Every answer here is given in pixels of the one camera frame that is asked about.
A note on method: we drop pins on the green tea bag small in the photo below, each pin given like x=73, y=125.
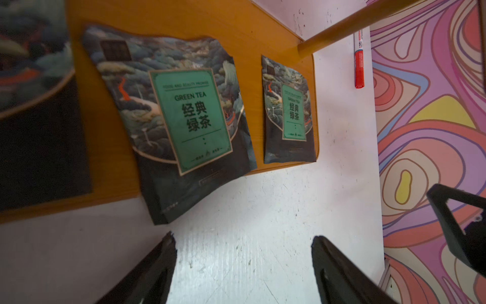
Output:
x=182, y=109

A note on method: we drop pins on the yellow wooden two-tier shelf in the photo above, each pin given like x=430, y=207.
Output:
x=246, y=33

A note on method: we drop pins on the green tea bag large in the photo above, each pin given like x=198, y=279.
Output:
x=43, y=147

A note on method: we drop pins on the red whiteboard marker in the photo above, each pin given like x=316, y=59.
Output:
x=359, y=60

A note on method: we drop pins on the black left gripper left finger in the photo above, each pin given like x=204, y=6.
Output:
x=150, y=280

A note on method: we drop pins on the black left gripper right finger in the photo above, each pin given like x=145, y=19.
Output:
x=339, y=280

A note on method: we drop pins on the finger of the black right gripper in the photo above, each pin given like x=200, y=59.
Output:
x=468, y=244

